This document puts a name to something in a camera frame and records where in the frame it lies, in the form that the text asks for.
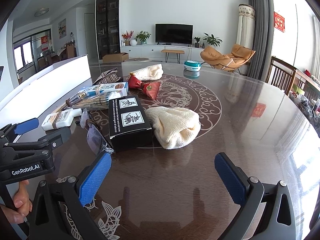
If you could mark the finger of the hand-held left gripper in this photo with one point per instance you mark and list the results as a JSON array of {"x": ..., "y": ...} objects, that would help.
[
  {"x": 26, "y": 126},
  {"x": 58, "y": 136}
]

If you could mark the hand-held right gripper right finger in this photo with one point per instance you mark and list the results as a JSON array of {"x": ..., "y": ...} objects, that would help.
[{"x": 230, "y": 182}]

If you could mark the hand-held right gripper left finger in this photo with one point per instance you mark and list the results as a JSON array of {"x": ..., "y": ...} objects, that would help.
[{"x": 95, "y": 180}]

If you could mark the white sunscreen tube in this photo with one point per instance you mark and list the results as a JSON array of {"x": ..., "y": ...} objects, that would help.
[{"x": 57, "y": 120}]

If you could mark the clear eyeglasses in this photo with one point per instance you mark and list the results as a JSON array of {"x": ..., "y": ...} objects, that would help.
[{"x": 96, "y": 140}]

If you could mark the gold cosmetic tube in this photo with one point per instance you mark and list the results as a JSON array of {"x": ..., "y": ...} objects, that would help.
[{"x": 75, "y": 100}]

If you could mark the large white cardboard container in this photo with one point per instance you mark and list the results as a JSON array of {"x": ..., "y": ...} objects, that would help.
[{"x": 50, "y": 80}]

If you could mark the bag of cotton swabs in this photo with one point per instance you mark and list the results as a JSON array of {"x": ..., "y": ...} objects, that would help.
[{"x": 100, "y": 101}]

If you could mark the black printed box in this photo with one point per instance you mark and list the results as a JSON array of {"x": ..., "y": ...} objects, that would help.
[{"x": 130, "y": 130}]

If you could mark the white and blue carton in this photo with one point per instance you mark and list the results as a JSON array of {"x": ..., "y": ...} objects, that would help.
[{"x": 110, "y": 88}]

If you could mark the cream knitted cloth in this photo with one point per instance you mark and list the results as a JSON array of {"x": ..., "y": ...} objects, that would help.
[
  {"x": 175, "y": 127},
  {"x": 150, "y": 71}
]

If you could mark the red triangular pouch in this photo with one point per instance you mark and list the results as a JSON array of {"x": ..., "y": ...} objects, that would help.
[{"x": 152, "y": 90}]

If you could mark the clutter of small items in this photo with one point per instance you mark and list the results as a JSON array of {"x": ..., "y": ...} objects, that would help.
[{"x": 307, "y": 100}]

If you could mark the teal and white round container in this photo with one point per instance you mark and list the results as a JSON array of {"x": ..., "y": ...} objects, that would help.
[{"x": 192, "y": 66}]

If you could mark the person's left hand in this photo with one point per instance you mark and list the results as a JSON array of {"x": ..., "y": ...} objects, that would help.
[{"x": 21, "y": 202}]

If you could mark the red door poster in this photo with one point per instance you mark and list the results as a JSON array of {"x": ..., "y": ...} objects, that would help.
[{"x": 45, "y": 42}]

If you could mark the brown cardboard box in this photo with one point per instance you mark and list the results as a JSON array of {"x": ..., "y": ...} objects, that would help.
[{"x": 115, "y": 57}]

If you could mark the round beige rug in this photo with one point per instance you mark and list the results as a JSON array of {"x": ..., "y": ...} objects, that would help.
[{"x": 137, "y": 60}]

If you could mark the round ceiling light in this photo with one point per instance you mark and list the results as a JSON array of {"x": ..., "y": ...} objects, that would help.
[{"x": 41, "y": 12}]

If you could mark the red flowers in vase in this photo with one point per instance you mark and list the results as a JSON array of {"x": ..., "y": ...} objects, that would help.
[{"x": 127, "y": 37}]

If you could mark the round white vase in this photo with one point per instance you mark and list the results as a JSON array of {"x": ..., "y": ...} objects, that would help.
[{"x": 133, "y": 42}]

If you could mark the dark glass display cabinet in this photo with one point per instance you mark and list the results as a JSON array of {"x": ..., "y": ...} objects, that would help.
[{"x": 107, "y": 25}]

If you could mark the wooden slatted chair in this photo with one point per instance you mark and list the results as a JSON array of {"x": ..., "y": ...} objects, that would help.
[{"x": 280, "y": 70}]

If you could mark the white television cabinet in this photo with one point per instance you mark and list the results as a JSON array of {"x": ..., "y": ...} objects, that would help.
[{"x": 147, "y": 50}]

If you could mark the orange lounge chair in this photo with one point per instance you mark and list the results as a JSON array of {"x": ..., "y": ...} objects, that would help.
[{"x": 217, "y": 57}]

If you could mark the green potted plant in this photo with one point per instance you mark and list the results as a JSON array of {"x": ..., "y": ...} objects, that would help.
[{"x": 143, "y": 37}]

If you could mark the wooden bench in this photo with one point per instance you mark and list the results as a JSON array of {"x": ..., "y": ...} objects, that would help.
[{"x": 172, "y": 52}]

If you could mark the large leafy potted plant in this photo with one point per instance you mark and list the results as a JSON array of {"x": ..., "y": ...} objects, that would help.
[{"x": 212, "y": 40}]

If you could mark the small potted plant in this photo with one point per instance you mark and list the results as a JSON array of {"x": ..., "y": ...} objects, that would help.
[{"x": 197, "y": 42}]

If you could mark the flat screen television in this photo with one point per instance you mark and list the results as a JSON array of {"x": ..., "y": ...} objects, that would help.
[{"x": 174, "y": 33}]

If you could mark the grey curtain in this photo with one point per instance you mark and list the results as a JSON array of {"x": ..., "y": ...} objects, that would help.
[{"x": 261, "y": 30}]

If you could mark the covered standing air conditioner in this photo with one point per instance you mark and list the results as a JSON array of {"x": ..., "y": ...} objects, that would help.
[{"x": 246, "y": 27}]

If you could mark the framed wall painting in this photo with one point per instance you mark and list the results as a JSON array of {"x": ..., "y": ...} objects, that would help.
[{"x": 62, "y": 28}]

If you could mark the red wall decoration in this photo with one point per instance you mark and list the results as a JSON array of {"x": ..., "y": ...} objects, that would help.
[{"x": 279, "y": 22}]

